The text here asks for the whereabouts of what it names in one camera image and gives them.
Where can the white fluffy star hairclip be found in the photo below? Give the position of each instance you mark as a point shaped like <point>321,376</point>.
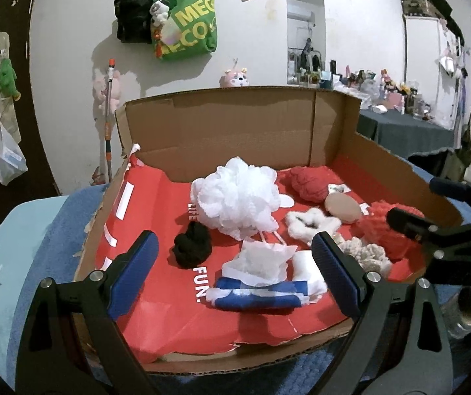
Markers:
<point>304,225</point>

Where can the dark green covered table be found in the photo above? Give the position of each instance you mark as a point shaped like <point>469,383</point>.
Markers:
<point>402,134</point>

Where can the red crochet heart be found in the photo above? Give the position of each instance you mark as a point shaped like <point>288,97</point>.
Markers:
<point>311,183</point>

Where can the beige knit scrunchie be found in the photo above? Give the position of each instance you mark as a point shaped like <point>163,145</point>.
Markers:
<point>371,257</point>

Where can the white wardrobe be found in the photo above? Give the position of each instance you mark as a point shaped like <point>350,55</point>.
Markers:
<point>432,65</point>

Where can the glass jar gold lid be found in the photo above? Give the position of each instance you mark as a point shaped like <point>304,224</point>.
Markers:
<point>457,314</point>

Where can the suitcase on wardrobe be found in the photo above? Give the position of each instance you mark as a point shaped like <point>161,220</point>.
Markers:
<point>421,8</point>

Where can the green plush on door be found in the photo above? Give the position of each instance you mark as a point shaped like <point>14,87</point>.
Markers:
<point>8,79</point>

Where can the wall mirror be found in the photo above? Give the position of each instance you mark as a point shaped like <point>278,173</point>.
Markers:
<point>306,42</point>

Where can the red lined cardboard box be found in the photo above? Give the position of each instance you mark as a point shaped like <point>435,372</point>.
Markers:
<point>173,139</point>

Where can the white mesh bath pouf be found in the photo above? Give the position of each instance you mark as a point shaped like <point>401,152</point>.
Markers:
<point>237,199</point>

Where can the black fuzzy scrunchie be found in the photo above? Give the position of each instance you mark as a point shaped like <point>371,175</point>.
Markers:
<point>192,247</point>

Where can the blue bed blanket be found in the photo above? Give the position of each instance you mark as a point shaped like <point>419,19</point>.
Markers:
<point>43,238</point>

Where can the dark wooden door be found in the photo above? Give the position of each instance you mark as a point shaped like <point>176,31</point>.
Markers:
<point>5,102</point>

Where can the white plastic bag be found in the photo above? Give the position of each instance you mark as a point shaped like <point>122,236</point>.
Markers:
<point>12,160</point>

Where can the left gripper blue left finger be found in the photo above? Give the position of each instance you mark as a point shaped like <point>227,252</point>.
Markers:
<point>51,358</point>

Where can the orange handled mop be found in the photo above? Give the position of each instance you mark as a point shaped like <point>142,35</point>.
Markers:
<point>107,127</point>

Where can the green tote bag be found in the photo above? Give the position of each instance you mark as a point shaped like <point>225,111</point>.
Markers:
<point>183,28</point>

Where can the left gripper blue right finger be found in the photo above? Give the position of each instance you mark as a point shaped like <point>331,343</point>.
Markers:
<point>398,343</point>

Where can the red crochet hat doll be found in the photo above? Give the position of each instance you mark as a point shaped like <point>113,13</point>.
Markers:
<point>372,228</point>

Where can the blue white tissue pack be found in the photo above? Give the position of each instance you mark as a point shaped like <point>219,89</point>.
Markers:
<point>257,278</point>

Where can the pink plush toy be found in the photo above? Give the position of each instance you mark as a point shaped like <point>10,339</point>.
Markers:
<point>234,78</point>

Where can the black backpack on wall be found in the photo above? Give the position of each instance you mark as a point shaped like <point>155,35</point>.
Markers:
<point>134,21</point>

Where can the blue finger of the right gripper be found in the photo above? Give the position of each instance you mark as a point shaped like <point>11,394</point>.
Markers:
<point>449,189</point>
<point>412,226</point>

